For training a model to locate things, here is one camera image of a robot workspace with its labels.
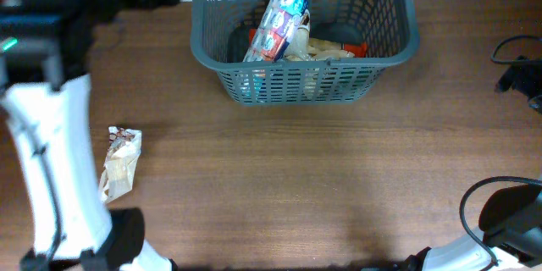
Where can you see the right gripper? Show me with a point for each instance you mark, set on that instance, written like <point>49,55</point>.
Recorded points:
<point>525,83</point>

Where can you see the grey plastic shopping basket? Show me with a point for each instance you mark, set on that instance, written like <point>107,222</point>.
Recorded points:
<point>220,39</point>

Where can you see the red spaghetti package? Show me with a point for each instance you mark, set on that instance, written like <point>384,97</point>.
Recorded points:
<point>357,49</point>

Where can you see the green lid spice jar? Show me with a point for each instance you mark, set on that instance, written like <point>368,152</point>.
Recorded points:
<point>352,79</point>

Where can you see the Kleenex tissue multipack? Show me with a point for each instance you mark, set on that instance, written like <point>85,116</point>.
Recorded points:
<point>268,42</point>

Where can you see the brown clear snack bag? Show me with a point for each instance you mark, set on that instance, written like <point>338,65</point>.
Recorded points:
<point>117,178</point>

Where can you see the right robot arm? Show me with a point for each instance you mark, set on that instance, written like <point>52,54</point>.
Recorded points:
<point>508,233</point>

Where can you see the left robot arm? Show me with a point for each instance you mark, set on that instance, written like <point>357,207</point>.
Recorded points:
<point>45,93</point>

